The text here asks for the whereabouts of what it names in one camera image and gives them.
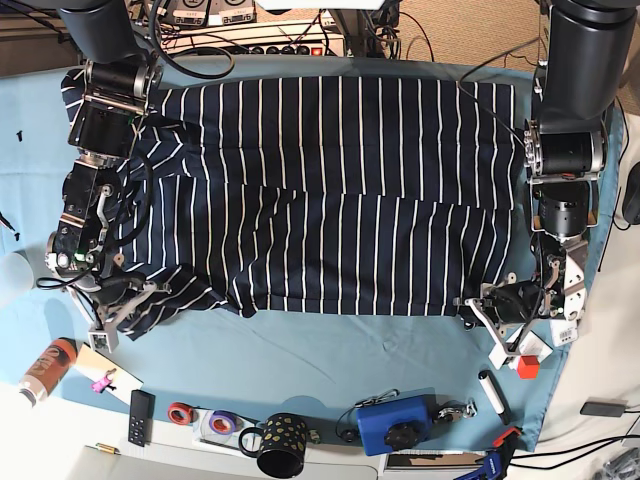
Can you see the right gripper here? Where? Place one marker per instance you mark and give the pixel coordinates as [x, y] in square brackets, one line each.
[112, 300]

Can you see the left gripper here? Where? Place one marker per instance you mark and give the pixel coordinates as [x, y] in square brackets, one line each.
[508, 311]

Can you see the navy white striped t-shirt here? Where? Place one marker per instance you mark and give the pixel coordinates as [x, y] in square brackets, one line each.
[329, 195]

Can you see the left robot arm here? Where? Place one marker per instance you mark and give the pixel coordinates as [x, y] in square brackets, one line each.
[582, 50]

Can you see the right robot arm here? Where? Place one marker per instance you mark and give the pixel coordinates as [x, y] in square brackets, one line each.
[118, 76]

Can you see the white black marker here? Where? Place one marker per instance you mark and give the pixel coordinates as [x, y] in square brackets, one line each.
[494, 396]

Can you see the white card packet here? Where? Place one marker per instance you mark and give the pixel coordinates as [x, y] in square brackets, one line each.
[533, 346]

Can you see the tan cardboard sheet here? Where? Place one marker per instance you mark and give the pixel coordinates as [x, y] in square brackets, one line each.
[105, 376]

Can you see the red small cube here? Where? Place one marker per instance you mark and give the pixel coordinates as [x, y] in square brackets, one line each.
[528, 367]

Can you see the light blue table cloth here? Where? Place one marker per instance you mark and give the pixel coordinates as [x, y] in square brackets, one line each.
[314, 365]

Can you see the orange brown bottle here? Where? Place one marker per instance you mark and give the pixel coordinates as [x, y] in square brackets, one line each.
[43, 376]

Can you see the metal carabiner keyring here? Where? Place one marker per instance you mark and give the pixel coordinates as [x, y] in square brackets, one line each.
[452, 412]

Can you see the clear plastic blister pack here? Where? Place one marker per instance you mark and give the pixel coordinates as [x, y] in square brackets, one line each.
[563, 332]

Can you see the translucent white plastic cup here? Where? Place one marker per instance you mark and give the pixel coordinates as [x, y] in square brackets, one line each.
[16, 277]

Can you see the black remote control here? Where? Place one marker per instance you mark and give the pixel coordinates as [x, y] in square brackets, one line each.
[141, 410]

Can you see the blue box black knob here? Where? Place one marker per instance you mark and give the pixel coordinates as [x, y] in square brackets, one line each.
[393, 425]

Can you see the red tape roll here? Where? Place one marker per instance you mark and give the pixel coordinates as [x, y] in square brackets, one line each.
[180, 413]

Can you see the blue orange bottom clamp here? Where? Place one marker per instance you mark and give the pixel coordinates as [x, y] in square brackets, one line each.
[495, 463]

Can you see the black power adapter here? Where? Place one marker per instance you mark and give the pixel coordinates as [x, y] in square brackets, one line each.
[603, 408]

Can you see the purple tape roll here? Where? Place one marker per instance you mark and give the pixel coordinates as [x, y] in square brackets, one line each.
[222, 422]

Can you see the black computer mouse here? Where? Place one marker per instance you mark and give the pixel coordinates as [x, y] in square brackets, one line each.
[631, 200]

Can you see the black mug gold dots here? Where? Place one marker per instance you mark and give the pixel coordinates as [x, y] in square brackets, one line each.
[278, 445]

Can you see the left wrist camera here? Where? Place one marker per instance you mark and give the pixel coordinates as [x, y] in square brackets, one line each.
[500, 359]

